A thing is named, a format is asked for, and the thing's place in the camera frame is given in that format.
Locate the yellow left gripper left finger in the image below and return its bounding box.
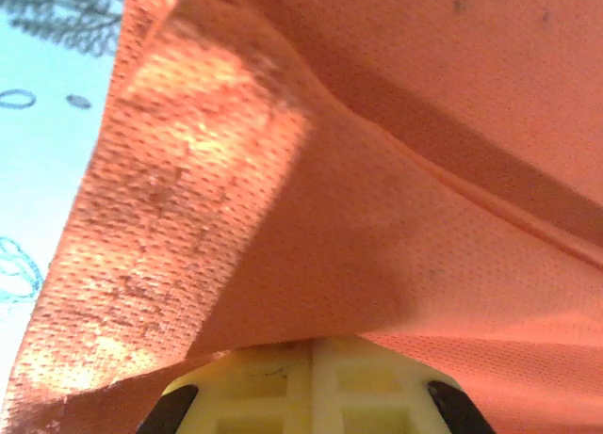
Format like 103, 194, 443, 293
162, 342, 316, 434

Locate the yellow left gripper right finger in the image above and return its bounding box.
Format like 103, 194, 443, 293
313, 334, 465, 434

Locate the orange mesh t-shirt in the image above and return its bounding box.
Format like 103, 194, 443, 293
0, 0, 603, 434

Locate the floral tablecloth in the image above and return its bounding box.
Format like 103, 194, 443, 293
0, 0, 128, 378

